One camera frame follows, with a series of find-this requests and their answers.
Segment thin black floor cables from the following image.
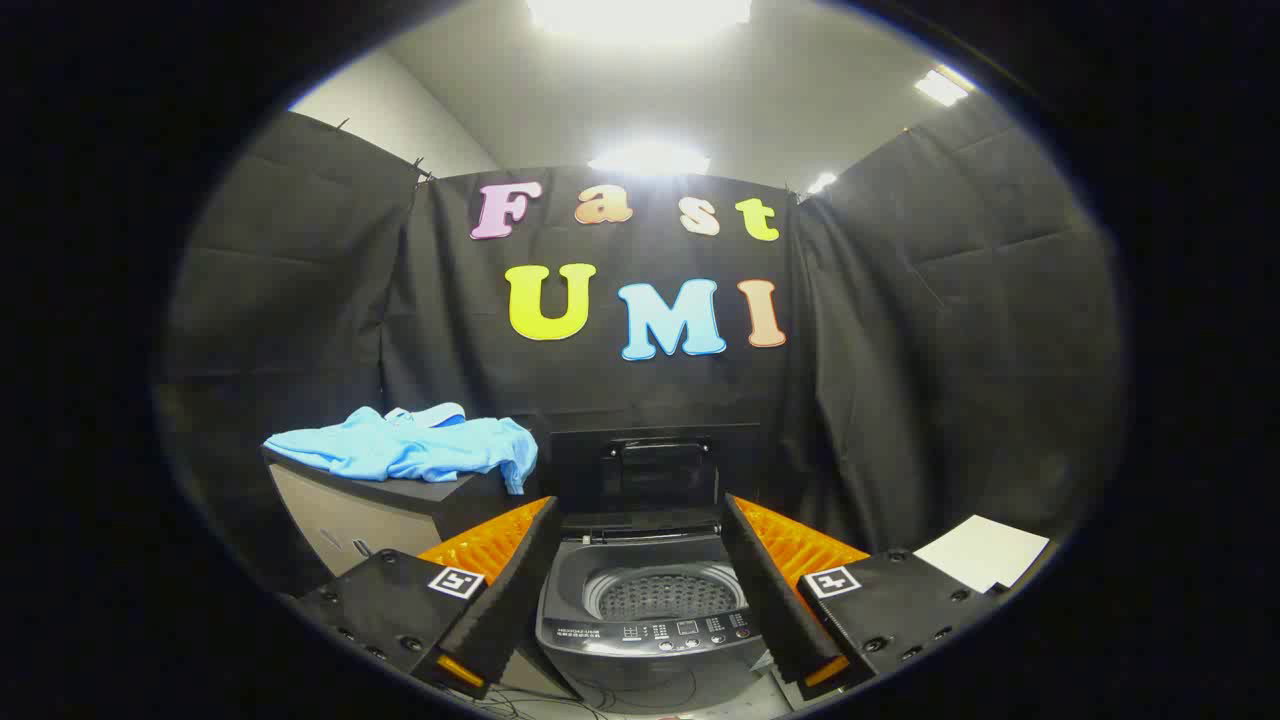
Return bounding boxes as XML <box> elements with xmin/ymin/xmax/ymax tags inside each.
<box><xmin>480</xmin><ymin>668</ymin><xmax>701</xmax><ymax>717</ymax></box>

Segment light blue polo shirt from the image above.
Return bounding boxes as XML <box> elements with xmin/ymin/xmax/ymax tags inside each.
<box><xmin>263</xmin><ymin>403</ymin><xmax>539</xmax><ymax>496</ymax></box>

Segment dark grey washing machine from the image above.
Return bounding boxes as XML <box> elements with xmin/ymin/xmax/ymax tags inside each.
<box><xmin>535</xmin><ymin>510</ymin><xmax>771</xmax><ymax>701</ymax></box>

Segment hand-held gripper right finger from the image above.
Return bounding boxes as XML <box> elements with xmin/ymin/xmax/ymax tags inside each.
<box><xmin>722</xmin><ymin>493</ymin><xmax>1006</xmax><ymax>701</ymax></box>

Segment black backdrop cloth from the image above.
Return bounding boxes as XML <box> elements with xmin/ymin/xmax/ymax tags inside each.
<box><xmin>155</xmin><ymin>95</ymin><xmax>1131</xmax><ymax>601</ymax></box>

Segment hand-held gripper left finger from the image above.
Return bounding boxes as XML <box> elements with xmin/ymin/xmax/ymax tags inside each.
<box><xmin>290</xmin><ymin>495</ymin><xmax>563</xmax><ymax>701</ymax></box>

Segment grey cabinet with dark top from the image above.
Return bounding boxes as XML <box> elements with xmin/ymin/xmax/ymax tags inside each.
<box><xmin>262</xmin><ymin>445</ymin><xmax>551</xmax><ymax>601</ymax></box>

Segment white paper sheet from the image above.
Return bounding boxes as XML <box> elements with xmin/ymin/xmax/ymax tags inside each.
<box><xmin>913</xmin><ymin>515</ymin><xmax>1051</xmax><ymax>594</ymax></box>

